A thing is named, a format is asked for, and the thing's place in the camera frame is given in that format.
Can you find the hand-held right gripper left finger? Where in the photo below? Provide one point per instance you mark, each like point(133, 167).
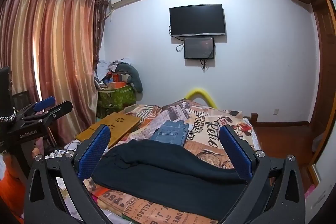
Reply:
point(94, 151)

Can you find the wardrobe sliding door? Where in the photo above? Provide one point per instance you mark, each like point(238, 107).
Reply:
point(314, 174)

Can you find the striped orange curtain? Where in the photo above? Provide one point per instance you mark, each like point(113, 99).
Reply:
point(52, 43)

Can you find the wooden panel door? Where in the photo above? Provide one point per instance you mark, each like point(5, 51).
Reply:
point(324, 69)

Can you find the large black wall television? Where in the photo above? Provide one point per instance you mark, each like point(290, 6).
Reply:
point(197, 19)

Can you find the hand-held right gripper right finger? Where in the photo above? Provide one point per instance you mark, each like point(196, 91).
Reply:
point(236, 153)

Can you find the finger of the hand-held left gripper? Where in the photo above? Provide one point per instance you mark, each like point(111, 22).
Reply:
point(44, 103)
point(59, 109)

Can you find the printed blanket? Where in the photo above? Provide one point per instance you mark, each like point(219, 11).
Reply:
point(210, 134)

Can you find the small black wall monitor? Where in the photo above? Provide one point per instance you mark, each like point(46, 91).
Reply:
point(199, 48)

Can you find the wooden bed frame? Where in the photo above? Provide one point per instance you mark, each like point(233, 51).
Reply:
point(253, 118)

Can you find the blue jeans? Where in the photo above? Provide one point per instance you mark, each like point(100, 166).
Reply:
point(170, 132)

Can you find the person's left forearm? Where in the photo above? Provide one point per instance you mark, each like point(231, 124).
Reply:
point(11, 182)

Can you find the pile of clothes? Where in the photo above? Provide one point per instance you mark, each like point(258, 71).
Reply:
point(105, 69)

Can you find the white wall socket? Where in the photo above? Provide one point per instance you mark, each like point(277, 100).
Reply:
point(276, 111)

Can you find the black phone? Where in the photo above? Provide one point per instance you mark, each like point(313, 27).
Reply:
point(235, 113)

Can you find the yellow foam tube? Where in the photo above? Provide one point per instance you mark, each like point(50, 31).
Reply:
point(199, 91)

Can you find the yellow paw-print cushion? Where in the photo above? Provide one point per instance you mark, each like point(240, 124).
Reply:
point(115, 121)

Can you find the dark pants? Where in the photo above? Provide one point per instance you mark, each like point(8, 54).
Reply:
point(170, 174)

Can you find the green storage bag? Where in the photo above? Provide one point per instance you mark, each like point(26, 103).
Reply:
point(115, 98)

